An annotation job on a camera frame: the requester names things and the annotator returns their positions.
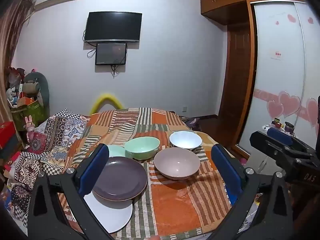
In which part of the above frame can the mint green bowl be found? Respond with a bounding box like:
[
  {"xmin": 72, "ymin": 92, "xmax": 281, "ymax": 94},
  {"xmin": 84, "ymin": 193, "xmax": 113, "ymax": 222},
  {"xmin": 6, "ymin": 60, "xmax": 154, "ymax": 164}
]
[{"xmin": 124, "ymin": 136, "xmax": 160, "ymax": 160}]

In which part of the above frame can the wooden wardrobe frame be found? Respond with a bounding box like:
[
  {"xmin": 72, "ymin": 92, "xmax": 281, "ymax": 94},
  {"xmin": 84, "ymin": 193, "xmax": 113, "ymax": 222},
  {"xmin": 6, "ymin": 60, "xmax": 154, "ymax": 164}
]
[{"xmin": 200, "ymin": 0, "xmax": 310, "ymax": 160}]

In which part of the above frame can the mint green plate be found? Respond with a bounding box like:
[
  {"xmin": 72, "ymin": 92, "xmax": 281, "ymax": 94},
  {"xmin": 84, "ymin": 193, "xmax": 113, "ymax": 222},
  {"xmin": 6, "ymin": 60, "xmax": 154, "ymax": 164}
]
[{"xmin": 106, "ymin": 145, "xmax": 128, "ymax": 158}]

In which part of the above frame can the patterned patchwork blanket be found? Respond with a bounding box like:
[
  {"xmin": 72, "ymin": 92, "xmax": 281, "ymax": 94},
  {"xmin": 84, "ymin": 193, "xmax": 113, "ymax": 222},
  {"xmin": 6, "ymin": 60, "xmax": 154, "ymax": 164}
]
[{"xmin": 0, "ymin": 109, "xmax": 93, "ymax": 230}]

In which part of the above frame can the white bowl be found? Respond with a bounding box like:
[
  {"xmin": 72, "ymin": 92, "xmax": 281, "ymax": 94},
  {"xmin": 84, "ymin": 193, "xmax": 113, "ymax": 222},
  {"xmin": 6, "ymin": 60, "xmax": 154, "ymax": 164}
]
[{"xmin": 169, "ymin": 131, "xmax": 202, "ymax": 151}]

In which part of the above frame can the black wall television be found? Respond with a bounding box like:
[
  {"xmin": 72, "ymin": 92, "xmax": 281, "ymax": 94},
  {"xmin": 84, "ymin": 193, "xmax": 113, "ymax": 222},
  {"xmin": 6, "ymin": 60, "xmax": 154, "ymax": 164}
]
[{"xmin": 84, "ymin": 11, "xmax": 142, "ymax": 43}]

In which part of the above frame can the brown striped curtain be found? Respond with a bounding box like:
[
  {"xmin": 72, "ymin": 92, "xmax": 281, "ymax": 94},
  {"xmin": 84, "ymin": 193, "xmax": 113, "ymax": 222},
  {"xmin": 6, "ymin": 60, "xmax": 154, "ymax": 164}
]
[{"xmin": 0, "ymin": 0, "xmax": 34, "ymax": 120}]

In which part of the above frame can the white plate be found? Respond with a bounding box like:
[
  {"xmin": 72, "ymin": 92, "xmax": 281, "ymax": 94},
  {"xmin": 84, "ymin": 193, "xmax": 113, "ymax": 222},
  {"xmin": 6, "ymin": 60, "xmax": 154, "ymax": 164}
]
[{"xmin": 70, "ymin": 192, "xmax": 133, "ymax": 234}]

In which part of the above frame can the green bag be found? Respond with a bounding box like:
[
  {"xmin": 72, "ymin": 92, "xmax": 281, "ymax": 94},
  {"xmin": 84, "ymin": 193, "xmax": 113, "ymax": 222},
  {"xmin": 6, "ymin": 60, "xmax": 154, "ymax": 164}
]
[{"xmin": 11, "ymin": 100, "xmax": 47, "ymax": 130}]

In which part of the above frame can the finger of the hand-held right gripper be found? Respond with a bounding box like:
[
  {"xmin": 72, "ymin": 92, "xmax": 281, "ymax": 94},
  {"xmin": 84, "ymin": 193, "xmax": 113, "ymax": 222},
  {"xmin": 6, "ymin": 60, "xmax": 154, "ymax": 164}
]
[
  {"xmin": 267, "ymin": 127, "xmax": 315, "ymax": 153},
  {"xmin": 250, "ymin": 131, "xmax": 316, "ymax": 167}
]

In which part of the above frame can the red box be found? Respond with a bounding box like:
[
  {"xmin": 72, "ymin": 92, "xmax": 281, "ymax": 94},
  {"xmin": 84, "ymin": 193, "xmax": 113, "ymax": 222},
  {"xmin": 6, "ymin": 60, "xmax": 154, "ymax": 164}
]
[{"xmin": 0, "ymin": 121, "xmax": 15, "ymax": 148}]

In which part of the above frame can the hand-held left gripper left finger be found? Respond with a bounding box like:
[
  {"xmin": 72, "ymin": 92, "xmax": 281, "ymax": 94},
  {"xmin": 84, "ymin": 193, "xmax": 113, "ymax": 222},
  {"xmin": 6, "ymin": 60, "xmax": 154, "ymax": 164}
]
[{"xmin": 27, "ymin": 144, "xmax": 115, "ymax": 240}]

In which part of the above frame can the striped patchwork tablecloth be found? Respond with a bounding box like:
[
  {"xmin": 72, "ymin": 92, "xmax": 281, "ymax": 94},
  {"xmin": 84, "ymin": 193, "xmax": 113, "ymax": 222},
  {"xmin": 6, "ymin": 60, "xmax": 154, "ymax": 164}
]
[{"xmin": 57, "ymin": 107, "xmax": 240, "ymax": 240}]

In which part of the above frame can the small black monitor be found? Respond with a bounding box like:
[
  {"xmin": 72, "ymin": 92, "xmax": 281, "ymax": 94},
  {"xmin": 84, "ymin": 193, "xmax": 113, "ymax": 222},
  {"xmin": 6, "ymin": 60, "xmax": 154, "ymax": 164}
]
[{"xmin": 95, "ymin": 42, "xmax": 127, "ymax": 66}]

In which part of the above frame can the grey plush cushion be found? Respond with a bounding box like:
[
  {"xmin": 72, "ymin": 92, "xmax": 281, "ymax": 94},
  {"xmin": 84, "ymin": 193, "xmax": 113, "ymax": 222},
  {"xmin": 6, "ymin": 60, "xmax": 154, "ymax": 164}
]
[{"xmin": 24, "ymin": 72, "xmax": 50, "ymax": 110}]

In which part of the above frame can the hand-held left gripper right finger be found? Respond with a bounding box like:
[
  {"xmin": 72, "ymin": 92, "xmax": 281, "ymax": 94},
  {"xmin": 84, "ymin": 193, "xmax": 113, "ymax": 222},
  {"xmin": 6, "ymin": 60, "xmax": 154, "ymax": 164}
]
[{"xmin": 209, "ymin": 144, "xmax": 294, "ymax": 240}]

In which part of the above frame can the pile of toys and boxes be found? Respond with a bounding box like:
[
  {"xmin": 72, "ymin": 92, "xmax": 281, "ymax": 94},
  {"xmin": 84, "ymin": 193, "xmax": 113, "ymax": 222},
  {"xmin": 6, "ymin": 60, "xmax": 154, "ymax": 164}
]
[{"xmin": 5, "ymin": 66, "xmax": 38, "ymax": 108}]

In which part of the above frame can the pink rabbit toy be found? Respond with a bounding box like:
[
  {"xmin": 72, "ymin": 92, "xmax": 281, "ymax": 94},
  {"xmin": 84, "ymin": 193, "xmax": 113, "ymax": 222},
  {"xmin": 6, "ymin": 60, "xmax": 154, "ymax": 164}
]
[{"xmin": 24, "ymin": 116, "xmax": 35, "ymax": 143}]

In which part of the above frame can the pink bowl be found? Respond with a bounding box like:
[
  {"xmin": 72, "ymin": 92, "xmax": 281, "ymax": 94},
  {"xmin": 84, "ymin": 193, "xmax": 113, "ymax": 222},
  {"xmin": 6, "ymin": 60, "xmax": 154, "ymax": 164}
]
[{"xmin": 154, "ymin": 147, "xmax": 201, "ymax": 180}]

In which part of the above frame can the white sliding door with hearts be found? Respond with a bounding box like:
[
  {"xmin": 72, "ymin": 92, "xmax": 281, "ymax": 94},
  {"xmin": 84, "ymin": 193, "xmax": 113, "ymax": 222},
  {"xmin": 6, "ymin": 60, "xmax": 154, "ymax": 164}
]
[
  {"xmin": 251, "ymin": 1, "xmax": 307, "ymax": 153},
  {"xmin": 295, "ymin": 1, "xmax": 320, "ymax": 135}
]

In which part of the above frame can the purple plate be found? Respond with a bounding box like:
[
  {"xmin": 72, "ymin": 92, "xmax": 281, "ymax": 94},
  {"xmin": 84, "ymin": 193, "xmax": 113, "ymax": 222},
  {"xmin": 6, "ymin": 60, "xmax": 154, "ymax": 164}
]
[{"xmin": 92, "ymin": 156, "xmax": 148, "ymax": 202}]

